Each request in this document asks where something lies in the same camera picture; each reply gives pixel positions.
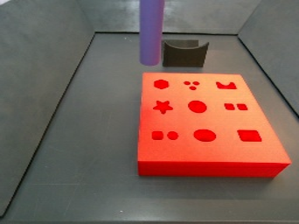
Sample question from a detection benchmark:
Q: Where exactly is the purple round cylinder peg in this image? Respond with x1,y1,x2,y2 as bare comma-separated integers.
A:
139,0,164,66

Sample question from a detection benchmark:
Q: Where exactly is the red shape sorter block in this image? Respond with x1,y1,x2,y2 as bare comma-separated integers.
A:
138,73,291,178

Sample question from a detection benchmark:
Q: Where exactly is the dark grey curved cradle block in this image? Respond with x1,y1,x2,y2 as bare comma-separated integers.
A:
163,39,210,67

